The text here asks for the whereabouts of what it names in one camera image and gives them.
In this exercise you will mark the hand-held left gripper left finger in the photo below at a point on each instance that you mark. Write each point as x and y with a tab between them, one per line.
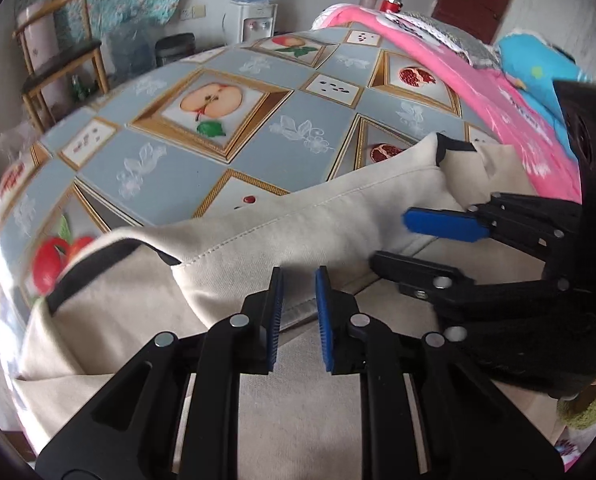
275	310

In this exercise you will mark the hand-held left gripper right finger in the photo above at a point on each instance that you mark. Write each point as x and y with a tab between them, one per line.
323	310

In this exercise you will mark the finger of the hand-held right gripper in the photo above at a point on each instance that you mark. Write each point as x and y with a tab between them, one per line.
443	224
413	270

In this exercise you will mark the cream jacket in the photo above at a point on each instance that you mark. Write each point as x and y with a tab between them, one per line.
328	210

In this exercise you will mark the pink blanket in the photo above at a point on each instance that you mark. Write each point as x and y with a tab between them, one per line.
478	85

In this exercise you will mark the fruit print tablecloth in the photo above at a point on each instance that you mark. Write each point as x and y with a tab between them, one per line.
178	170

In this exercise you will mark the grey lace cloth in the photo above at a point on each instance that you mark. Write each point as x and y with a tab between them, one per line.
453	35

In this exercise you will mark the pink jar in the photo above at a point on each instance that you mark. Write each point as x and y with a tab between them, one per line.
369	0

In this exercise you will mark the white water dispenser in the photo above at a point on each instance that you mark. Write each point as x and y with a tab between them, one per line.
253	25

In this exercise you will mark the black trash bin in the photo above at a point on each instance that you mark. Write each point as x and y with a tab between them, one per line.
175	50

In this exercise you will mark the green bottles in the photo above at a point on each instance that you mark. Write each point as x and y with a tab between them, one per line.
83	89

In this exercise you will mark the clear empty water jug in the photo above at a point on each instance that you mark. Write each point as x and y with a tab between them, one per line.
130	55

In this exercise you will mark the wooden chair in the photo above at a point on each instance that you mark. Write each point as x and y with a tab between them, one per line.
63	60

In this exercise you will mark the wall socket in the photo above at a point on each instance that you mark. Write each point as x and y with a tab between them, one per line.
193	12

